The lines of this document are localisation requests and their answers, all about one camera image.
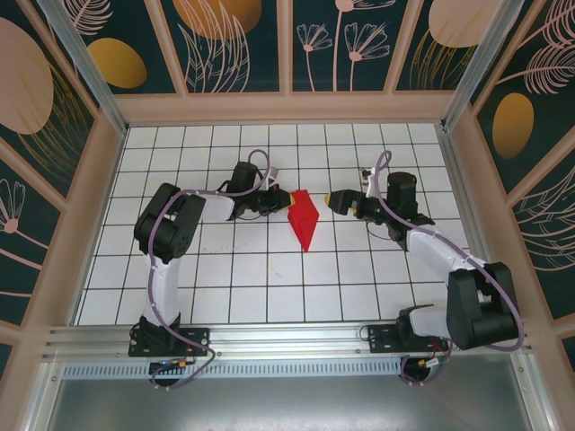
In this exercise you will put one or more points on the red cloth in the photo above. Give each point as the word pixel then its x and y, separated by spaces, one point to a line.
pixel 305 220

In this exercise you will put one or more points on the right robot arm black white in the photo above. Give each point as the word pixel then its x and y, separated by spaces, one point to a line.
pixel 431 247

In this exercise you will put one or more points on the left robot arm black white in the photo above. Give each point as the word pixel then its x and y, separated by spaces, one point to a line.
pixel 164 287

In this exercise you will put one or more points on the grey metal panel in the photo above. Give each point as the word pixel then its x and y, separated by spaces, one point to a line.
pixel 287 404

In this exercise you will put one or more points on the aluminium side rail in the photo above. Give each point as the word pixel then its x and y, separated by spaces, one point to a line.
pixel 473 224

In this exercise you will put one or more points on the aluminium mounting rail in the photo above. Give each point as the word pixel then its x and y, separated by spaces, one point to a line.
pixel 287 336

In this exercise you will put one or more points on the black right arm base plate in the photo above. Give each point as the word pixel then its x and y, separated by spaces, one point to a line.
pixel 382 339

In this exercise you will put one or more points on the aluminium frame post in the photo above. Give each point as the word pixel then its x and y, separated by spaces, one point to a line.
pixel 87 67
pixel 476 67

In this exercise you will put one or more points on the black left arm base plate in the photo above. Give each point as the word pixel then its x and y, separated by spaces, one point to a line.
pixel 197 341

